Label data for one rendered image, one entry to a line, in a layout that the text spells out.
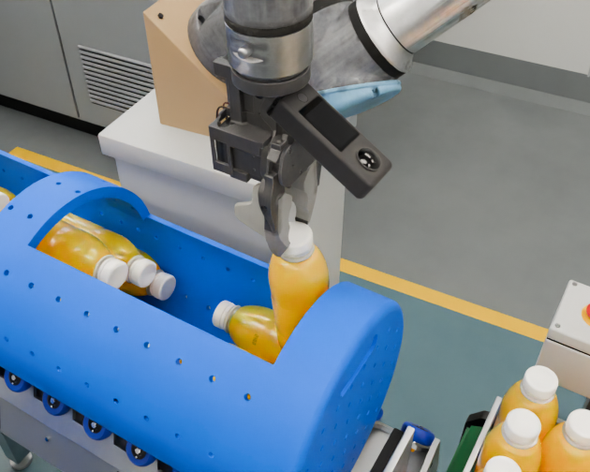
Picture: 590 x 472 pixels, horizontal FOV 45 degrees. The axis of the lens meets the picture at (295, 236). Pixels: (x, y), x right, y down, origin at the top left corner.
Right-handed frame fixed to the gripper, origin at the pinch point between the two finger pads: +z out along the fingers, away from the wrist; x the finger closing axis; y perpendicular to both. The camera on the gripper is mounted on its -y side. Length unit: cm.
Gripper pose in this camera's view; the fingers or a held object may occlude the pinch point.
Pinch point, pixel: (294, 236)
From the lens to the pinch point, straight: 75.5
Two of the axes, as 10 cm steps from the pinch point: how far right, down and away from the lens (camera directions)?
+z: 0.2, 7.3, 6.8
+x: -5.1, 5.9, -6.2
